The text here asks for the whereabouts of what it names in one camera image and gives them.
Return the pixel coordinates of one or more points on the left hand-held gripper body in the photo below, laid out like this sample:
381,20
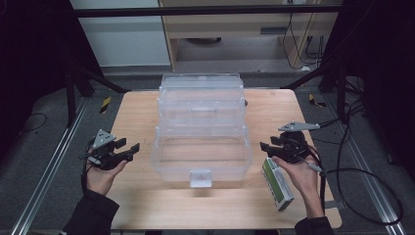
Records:
104,153

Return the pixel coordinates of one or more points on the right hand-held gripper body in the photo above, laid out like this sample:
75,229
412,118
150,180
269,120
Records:
293,148

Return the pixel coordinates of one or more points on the person's left hand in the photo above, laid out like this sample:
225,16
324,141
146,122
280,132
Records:
102,181

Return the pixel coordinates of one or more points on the person's right hand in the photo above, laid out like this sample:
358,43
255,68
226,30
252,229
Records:
300,181

